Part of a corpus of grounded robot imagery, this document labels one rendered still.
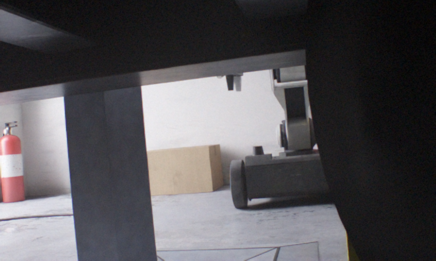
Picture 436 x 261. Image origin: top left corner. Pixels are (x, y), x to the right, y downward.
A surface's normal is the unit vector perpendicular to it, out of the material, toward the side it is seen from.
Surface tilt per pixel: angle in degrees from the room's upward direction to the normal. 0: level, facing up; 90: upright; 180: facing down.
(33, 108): 90
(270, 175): 90
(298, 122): 42
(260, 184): 90
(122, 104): 90
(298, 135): 118
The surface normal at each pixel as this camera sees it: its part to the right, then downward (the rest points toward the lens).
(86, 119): -0.01, -0.06
